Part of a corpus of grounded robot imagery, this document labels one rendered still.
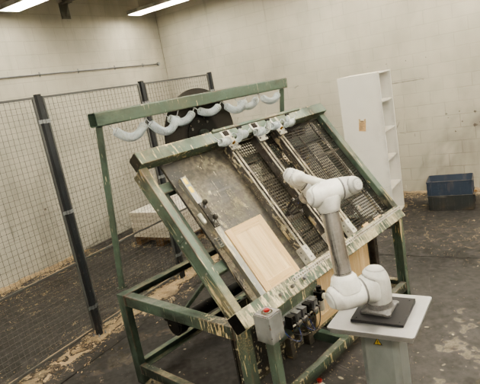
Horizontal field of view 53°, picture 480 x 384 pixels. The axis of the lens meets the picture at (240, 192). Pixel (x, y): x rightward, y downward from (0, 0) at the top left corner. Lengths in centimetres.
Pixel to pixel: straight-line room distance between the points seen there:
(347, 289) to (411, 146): 570
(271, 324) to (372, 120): 459
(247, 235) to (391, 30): 555
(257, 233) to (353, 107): 394
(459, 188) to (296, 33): 377
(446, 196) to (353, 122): 165
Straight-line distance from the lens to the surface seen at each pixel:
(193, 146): 347
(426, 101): 820
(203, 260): 302
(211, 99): 418
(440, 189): 734
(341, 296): 286
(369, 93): 693
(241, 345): 309
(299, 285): 335
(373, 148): 703
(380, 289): 296
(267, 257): 335
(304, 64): 876
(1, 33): 810
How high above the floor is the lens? 221
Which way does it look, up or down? 12 degrees down
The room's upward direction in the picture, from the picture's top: 10 degrees counter-clockwise
